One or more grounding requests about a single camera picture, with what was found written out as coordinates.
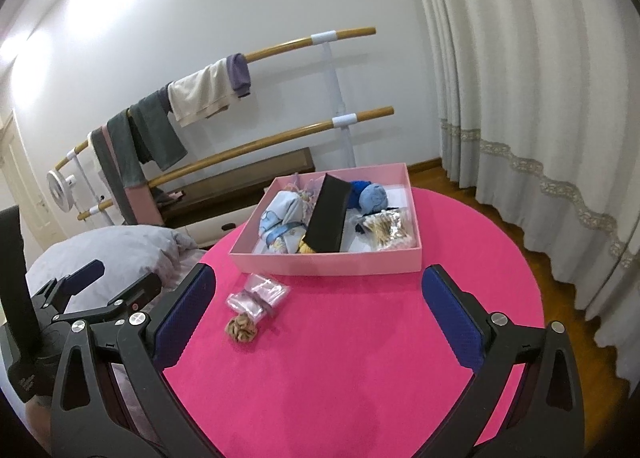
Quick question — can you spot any white clip fan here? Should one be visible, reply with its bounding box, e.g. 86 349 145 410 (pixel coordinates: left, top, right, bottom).
46 169 81 214

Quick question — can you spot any blue plush ball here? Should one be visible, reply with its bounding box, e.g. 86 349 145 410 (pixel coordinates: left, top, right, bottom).
360 183 390 215

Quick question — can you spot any pink round table cover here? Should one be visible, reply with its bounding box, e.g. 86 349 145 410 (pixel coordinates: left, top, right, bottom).
160 187 546 458

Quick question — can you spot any black pouch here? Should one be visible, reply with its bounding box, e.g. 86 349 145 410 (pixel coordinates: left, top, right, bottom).
302 173 352 254

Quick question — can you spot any wooden double barre rack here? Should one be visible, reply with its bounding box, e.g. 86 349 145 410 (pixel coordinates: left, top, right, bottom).
54 27 396 221

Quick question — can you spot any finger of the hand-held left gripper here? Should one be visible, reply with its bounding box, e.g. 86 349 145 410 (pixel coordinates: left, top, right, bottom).
45 272 163 326
32 259 106 311

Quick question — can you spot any purple cloth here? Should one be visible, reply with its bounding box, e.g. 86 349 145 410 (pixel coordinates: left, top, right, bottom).
226 53 252 99

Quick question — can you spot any cream cloth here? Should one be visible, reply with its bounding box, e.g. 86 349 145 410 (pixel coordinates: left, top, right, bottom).
167 58 236 128

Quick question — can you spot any light blue printed cloth bag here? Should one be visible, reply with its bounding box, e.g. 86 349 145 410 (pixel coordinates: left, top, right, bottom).
257 188 308 254

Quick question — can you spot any dark wooden low cabinet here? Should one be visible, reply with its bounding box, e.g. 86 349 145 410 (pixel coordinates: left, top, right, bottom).
157 147 316 249

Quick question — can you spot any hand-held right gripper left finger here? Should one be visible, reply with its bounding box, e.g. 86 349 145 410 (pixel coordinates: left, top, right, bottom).
47 262 218 458

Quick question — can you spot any grey green towel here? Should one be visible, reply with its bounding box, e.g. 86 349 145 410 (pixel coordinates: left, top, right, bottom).
106 109 148 189

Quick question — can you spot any cream curtain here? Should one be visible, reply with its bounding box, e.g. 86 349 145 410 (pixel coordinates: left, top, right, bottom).
400 0 640 389

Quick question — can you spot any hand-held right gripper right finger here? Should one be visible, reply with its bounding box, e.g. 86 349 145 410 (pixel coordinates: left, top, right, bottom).
421 264 591 458

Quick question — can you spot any clear pink plastic pouch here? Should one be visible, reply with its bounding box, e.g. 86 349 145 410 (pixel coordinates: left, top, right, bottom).
245 273 291 306
225 291 273 324

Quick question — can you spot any clear bag of cotton swabs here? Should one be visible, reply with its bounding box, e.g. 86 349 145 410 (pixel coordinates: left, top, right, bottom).
357 209 416 251

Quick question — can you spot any pink cardboard box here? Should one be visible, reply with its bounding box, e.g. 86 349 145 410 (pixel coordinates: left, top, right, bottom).
229 163 423 275

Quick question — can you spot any cream door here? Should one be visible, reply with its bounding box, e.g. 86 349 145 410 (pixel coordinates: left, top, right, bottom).
0 111 56 244

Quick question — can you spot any bright blue scrunchie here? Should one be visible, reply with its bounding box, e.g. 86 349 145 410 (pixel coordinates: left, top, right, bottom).
347 181 371 211

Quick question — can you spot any brown scrunchie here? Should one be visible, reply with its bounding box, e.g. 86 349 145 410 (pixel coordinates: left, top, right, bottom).
227 315 258 344

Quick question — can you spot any pink towel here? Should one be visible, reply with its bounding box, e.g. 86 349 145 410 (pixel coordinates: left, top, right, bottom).
97 125 166 226

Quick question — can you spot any pale purple frilly scrunchie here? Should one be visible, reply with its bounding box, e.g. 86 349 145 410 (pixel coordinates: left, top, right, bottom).
282 175 328 211

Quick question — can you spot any dark grey towel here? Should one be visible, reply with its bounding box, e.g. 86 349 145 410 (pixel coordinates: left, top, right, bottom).
127 88 188 171

